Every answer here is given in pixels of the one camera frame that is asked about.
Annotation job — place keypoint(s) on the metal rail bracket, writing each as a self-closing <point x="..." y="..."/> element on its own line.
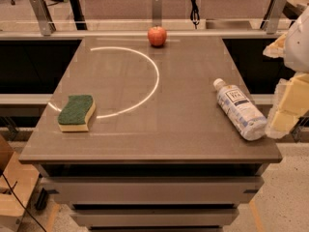
<point x="157" y="12"/>
<point x="43" y="17"/>
<point x="276" y="10"/>

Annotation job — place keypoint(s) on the red apple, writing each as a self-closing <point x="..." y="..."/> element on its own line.
<point x="157" y="36"/>

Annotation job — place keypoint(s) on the clear plastic water bottle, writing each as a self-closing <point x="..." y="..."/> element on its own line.
<point x="244" y="115"/>

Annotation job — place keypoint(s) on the right metal rail bracket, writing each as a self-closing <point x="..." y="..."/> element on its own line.
<point x="276" y="10"/>

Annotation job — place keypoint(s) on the grey drawer cabinet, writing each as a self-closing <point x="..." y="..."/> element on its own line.
<point x="153" y="203"/>

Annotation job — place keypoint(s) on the left metal rail bracket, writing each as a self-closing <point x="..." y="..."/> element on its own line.
<point x="43" y="17"/>

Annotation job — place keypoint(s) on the wooden box with cable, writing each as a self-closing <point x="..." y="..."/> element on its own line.
<point x="17" y="182"/>

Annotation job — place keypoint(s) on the middle metal rail bracket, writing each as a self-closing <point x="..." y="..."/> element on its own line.
<point x="157" y="12"/>

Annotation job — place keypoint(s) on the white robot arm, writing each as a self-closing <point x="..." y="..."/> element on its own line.
<point x="291" y="97"/>

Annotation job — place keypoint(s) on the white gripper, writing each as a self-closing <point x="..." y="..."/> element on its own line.
<point x="298" y="47"/>

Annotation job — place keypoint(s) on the green and yellow sponge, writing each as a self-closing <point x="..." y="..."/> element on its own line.
<point x="76" y="113"/>

